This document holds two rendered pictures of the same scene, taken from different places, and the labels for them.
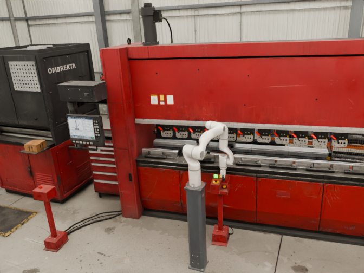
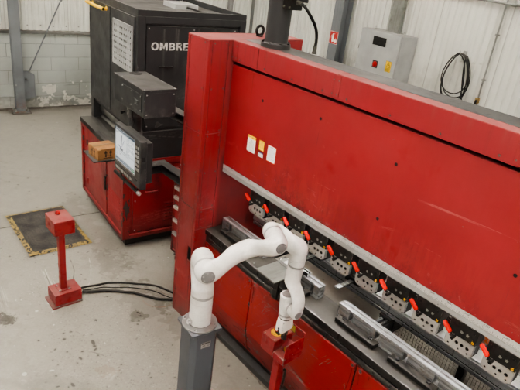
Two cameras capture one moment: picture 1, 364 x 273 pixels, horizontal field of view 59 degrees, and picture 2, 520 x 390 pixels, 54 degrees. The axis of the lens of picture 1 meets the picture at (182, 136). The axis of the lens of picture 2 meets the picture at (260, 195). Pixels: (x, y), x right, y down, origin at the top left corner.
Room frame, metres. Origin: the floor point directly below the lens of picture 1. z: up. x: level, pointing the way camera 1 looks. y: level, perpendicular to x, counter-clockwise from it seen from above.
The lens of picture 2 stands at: (1.01, -1.38, 2.83)
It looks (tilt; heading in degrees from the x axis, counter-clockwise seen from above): 25 degrees down; 29
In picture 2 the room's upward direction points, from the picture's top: 8 degrees clockwise
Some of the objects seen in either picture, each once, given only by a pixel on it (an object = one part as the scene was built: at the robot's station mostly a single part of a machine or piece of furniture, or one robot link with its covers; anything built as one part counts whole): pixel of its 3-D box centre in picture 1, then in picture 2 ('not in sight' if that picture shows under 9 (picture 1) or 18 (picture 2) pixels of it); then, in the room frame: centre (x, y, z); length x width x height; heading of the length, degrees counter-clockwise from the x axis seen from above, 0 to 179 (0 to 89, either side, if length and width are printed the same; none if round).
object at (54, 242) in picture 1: (50, 216); (61, 258); (3.33, 1.65, 0.41); 0.25 x 0.20 x 0.83; 162
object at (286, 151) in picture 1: (235, 148); (369, 289); (3.90, -0.70, 0.93); 2.30 x 0.14 x 0.10; 72
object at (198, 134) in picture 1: (197, 131); (299, 228); (3.74, -0.20, 1.26); 0.15 x 0.09 x 0.17; 72
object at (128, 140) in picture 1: (135, 130); (232, 183); (4.21, 0.65, 1.15); 0.85 x 0.25 x 2.30; 162
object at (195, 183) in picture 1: (194, 176); (200, 308); (2.84, -0.11, 1.09); 0.19 x 0.19 x 0.18
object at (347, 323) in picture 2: (248, 164); (356, 331); (3.49, -0.78, 0.89); 0.30 x 0.05 x 0.03; 72
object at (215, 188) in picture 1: (220, 184); (282, 340); (3.29, -0.41, 0.75); 0.20 x 0.16 x 0.18; 74
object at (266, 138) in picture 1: (264, 134); (399, 292); (3.49, -0.96, 1.26); 0.15 x 0.09 x 0.17; 72
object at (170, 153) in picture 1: (160, 153); (244, 236); (3.91, 0.30, 0.92); 0.50 x 0.06 x 0.10; 72
